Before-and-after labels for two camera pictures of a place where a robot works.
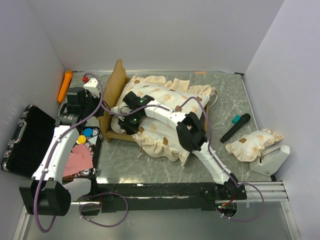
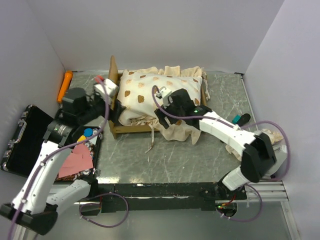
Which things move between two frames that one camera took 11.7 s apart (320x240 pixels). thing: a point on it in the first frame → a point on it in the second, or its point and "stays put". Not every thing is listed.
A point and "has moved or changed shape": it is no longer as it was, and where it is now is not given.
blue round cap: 88,132 stays put
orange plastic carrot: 65,86 stays put
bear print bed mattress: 159,138 has moved or changed shape
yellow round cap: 81,139 stays put
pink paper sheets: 79,159 stays put
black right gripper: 128,129 → 161,116
